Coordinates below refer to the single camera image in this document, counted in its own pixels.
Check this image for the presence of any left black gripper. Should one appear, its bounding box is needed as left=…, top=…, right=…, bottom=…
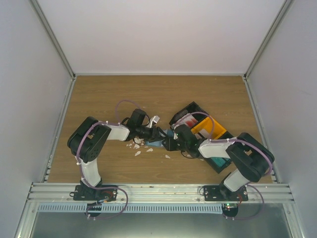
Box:
left=137, top=125, right=165, bottom=143

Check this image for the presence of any red white credit card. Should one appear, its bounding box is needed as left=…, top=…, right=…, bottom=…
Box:
left=177, top=114, right=198, bottom=128

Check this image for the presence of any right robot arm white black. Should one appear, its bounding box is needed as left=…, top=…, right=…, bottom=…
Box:
left=162, top=124, right=274, bottom=201

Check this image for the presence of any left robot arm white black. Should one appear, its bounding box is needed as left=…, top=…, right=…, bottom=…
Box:
left=67, top=109, right=167, bottom=200

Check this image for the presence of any pink white card in orange tray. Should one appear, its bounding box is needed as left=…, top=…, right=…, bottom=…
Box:
left=195, top=129, right=210, bottom=138

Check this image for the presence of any black card tray far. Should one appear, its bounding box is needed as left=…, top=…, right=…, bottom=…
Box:
left=169, top=101, right=207, bottom=129

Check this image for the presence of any black card tray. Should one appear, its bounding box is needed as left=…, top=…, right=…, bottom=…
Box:
left=204, top=131, right=233, bottom=174
left=169, top=101, right=207, bottom=129

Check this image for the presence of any orange card tray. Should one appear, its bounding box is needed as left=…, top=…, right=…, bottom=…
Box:
left=191, top=117, right=227, bottom=139

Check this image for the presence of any teal credit card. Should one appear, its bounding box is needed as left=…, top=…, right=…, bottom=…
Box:
left=212, top=157, right=227, bottom=167

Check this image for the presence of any black card tray near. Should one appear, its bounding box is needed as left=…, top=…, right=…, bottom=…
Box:
left=204, top=131, right=233, bottom=174

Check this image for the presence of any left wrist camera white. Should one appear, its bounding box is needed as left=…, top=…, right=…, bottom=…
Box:
left=148, top=115, right=160, bottom=128

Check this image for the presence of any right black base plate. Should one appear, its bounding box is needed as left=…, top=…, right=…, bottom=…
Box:
left=199, top=185, right=249, bottom=202

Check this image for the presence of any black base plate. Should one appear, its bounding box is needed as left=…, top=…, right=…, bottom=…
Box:
left=69, top=184, right=118, bottom=202
left=199, top=185, right=249, bottom=202

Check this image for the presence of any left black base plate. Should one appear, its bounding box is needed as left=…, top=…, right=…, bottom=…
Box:
left=69, top=184, right=118, bottom=202

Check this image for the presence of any aluminium front rail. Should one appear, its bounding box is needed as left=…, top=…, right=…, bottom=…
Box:
left=27, top=183, right=295, bottom=204

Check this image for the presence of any slotted grey cable duct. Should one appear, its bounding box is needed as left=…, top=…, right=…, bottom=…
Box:
left=38, top=203, right=222, bottom=214

